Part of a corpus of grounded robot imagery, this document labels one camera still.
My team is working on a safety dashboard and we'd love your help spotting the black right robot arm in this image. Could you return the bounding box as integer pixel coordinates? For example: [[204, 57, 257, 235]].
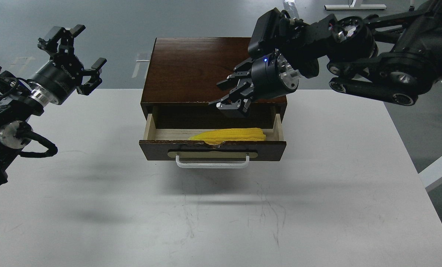
[[209, 0, 442, 117]]

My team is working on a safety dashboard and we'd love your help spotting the dark wooden drawer cabinet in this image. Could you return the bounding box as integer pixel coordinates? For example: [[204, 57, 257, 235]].
[[141, 37, 287, 129]]

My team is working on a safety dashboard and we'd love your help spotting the yellow corn cob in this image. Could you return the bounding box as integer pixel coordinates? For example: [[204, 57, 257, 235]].
[[188, 128, 266, 145]]

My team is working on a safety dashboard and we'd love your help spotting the dark wooden drawer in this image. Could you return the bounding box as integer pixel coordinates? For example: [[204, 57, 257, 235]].
[[139, 113, 287, 162]]

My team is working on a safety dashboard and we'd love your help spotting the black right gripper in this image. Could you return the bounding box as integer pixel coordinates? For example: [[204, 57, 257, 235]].
[[208, 52, 299, 118]]

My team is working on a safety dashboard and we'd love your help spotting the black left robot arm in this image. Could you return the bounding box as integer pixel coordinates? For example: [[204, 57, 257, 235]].
[[0, 25, 107, 185]]

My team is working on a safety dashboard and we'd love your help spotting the white table leg base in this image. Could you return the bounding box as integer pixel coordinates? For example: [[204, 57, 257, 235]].
[[324, 0, 387, 10]]

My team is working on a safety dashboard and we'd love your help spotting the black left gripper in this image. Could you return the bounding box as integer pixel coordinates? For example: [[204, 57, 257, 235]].
[[28, 25, 107, 105]]

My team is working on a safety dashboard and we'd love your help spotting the white drawer handle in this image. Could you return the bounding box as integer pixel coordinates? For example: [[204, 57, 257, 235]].
[[175, 155, 250, 169]]

